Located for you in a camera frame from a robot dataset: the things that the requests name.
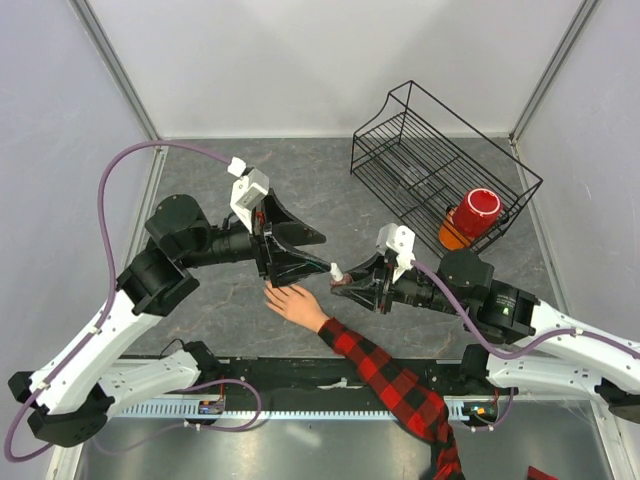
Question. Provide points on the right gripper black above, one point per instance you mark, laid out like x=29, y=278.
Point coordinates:
x=366, y=294

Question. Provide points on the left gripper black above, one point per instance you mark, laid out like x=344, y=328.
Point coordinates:
x=282, y=264

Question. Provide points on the glitter red nail polish bottle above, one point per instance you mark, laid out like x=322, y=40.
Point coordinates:
x=344, y=279

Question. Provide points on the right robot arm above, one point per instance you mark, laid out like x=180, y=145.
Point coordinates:
x=522, y=342

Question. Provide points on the red plaid sleeve forearm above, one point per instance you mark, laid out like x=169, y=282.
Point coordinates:
x=422, y=411

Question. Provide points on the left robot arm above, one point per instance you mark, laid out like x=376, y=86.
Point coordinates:
x=73, y=396

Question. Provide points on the orange cup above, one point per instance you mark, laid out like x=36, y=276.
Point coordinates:
x=450, y=237

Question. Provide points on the red mug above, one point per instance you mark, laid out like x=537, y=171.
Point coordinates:
x=477, y=212

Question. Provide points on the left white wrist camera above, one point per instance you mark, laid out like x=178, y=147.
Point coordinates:
x=250, y=187

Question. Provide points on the black wire rack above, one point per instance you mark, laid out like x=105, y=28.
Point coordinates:
x=419, y=157

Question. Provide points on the white slotted cable duct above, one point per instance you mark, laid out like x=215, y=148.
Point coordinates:
x=325, y=406

